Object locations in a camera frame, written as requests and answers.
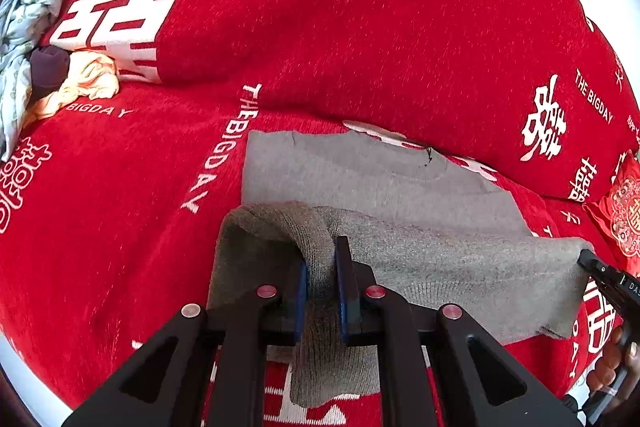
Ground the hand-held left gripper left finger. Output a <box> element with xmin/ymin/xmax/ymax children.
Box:
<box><xmin>62</xmin><ymin>257</ymin><xmax>308</xmax><ymax>427</ymax></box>

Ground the dark maroon cloth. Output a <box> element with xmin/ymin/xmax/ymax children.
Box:
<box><xmin>29</xmin><ymin>46</ymin><xmax>71</xmax><ymax>100</ymax></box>

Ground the red printed blanket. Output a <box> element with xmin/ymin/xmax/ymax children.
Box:
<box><xmin>0</xmin><ymin>0</ymin><xmax>640</xmax><ymax>427</ymax></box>

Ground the pale floral crumpled cloth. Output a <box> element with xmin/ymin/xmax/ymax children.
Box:
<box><xmin>0</xmin><ymin>0</ymin><xmax>68</xmax><ymax>162</ymax></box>

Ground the person's right hand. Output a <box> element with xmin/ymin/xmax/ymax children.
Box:
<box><xmin>590</xmin><ymin>326</ymin><xmax>633</xmax><ymax>395</ymax></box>

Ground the yellow crumpled cloth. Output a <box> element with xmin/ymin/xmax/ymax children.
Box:
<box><xmin>22</xmin><ymin>49</ymin><xmax>121</xmax><ymax>128</ymax></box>

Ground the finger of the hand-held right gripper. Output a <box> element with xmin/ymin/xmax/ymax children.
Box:
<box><xmin>589</xmin><ymin>276</ymin><xmax>632</xmax><ymax>324</ymax></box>
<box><xmin>577</xmin><ymin>249</ymin><xmax>623</xmax><ymax>285</ymax></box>

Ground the grey knit sweater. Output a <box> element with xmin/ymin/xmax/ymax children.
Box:
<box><xmin>207</xmin><ymin>129</ymin><xmax>596</xmax><ymax>408</ymax></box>

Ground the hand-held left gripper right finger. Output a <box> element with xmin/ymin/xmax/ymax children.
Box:
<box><xmin>335</xmin><ymin>235</ymin><xmax>583</xmax><ymax>427</ymax></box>

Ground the red embroidered cushion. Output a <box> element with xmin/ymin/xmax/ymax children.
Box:
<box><xmin>582</xmin><ymin>152</ymin><xmax>640</xmax><ymax>265</ymax></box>

